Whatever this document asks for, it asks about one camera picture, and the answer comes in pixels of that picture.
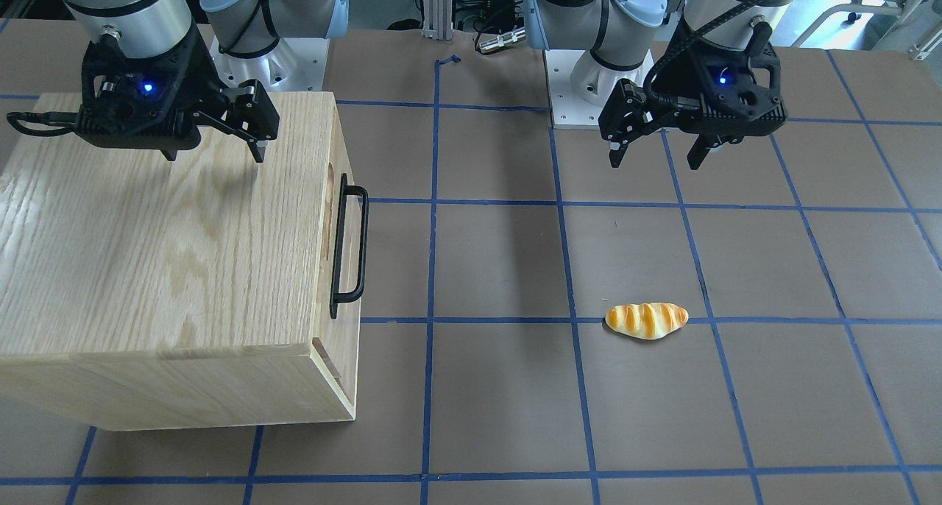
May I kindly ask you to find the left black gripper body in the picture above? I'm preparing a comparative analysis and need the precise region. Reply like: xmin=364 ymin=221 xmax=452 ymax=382
xmin=645 ymin=45 xmax=700 ymax=132

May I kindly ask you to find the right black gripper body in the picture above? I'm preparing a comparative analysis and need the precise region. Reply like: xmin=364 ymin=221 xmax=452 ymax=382
xmin=174 ymin=31 xmax=225 ymax=130

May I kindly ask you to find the black drawer handle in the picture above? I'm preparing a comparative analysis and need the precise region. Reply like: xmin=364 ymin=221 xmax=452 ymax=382
xmin=329 ymin=173 xmax=371 ymax=320

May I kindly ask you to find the wooden drawer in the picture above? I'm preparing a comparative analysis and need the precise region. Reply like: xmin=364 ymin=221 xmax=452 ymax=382
xmin=311 ymin=92 xmax=370 ymax=422

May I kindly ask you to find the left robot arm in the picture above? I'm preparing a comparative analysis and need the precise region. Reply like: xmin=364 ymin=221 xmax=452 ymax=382
xmin=523 ymin=0 xmax=794 ymax=170

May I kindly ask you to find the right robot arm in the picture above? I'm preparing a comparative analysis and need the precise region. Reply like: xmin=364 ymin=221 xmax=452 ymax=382
xmin=7 ymin=0 xmax=350 ymax=163

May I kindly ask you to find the wooden drawer cabinet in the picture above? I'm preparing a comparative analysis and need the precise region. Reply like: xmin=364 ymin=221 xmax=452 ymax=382
xmin=1 ymin=91 xmax=332 ymax=431

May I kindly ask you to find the toy bread loaf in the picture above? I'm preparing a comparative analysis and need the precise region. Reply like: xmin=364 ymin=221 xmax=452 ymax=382
xmin=603 ymin=303 xmax=690 ymax=341

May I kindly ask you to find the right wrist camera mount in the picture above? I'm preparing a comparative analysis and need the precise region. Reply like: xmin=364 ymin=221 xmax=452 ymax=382
xmin=6 ymin=27 xmax=201 ymax=160

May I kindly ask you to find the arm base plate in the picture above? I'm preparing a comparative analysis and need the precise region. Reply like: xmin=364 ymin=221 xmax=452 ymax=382
xmin=210 ymin=38 xmax=330 ymax=93
xmin=544 ymin=49 xmax=654 ymax=130

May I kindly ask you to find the aluminium frame post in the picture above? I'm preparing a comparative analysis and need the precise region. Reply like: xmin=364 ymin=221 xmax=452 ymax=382
xmin=421 ymin=0 xmax=454 ymax=43

